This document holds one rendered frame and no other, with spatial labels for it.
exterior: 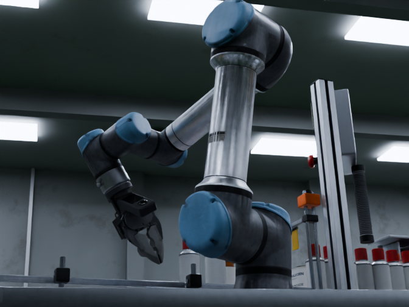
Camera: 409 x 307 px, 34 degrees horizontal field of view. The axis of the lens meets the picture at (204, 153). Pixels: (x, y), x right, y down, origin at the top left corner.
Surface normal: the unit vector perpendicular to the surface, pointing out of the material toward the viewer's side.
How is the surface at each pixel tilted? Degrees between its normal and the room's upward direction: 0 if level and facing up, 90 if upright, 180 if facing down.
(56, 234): 90
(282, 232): 91
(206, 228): 96
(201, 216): 96
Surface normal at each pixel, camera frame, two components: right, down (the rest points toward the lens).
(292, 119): 0.23, -0.36
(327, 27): 0.04, 0.93
